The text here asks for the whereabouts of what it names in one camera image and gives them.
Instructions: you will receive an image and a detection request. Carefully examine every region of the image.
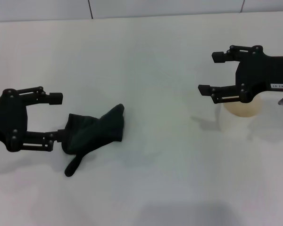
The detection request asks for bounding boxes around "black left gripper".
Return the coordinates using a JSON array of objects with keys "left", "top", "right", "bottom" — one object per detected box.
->
[{"left": 0, "top": 86, "right": 67, "bottom": 153}]

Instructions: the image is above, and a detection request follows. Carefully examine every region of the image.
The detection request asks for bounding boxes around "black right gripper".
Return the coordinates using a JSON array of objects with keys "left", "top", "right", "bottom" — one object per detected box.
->
[{"left": 198, "top": 45, "right": 283, "bottom": 104}]

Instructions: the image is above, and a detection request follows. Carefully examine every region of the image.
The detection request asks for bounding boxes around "dark rag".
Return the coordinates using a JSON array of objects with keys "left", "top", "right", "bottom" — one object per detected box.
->
[{"left": 61, "top": 103, "right": 125, "bottom": 178}]

